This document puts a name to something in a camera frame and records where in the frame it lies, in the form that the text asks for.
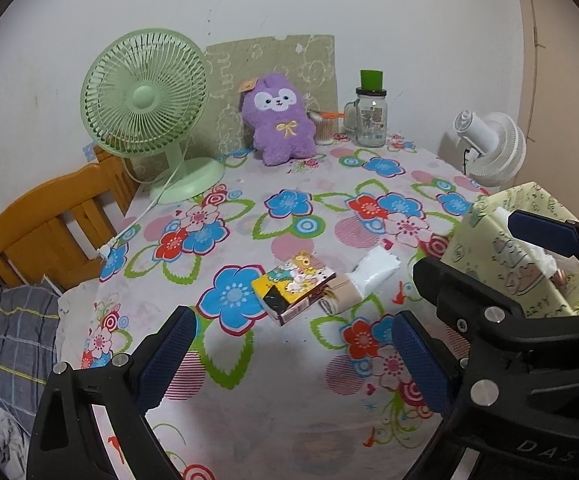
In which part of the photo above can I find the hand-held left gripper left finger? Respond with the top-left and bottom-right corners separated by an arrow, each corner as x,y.
26,306 -> 196,480

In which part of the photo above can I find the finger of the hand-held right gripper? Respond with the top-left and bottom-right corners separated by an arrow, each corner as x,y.
508,209 -> 579,311
413,258 -> 579,428

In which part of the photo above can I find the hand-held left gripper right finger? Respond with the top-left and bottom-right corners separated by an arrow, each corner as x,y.
392,310 -> 453,419

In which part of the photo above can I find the cartoon print fabric storage box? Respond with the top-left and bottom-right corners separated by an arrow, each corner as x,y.
442,181 -> 579,317

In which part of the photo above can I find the white circulator fan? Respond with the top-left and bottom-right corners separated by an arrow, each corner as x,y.
452,109 -> 527,193

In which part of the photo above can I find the beige roll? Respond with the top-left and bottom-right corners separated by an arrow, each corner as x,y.
321,274 -> 366,317

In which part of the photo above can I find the white plastic packet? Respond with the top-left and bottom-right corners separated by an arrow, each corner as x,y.
352,247 -> 400,293

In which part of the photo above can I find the floral tablecloth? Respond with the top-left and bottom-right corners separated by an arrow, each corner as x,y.
54,132 -> 579,480

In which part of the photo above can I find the beige door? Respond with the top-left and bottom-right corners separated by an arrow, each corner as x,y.
509,0 -> 579,221

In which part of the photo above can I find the colourful cartoon small box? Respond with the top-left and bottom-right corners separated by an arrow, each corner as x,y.
251,254 -> 337,327

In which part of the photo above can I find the grey plaid blanket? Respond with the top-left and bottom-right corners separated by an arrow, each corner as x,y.
0,277 -> 63,436

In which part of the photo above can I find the white crumpled cloth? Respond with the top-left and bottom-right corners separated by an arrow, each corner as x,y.
0,407 -> 29,478

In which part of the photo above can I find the orange wooden chair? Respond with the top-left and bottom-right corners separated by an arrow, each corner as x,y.
0,147 -> 140,292

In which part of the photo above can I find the glass mug jar green lid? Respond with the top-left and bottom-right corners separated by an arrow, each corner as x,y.
343,69 -> 388,148

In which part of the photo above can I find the clear jar with orange lid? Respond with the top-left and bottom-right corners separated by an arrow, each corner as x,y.
309,109 -> 345,147

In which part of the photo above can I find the purple plush toy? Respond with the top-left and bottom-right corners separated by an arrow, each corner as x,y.
240,72 -> 317,167

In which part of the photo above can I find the green desk fan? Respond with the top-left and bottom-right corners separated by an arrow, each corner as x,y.
80,29 -> 226,206

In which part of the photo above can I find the green cartoon print board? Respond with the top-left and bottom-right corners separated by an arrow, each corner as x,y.
204,34 -> 340,166

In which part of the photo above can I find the white fan power cable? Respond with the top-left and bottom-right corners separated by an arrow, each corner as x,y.
98,152 -> 186,262

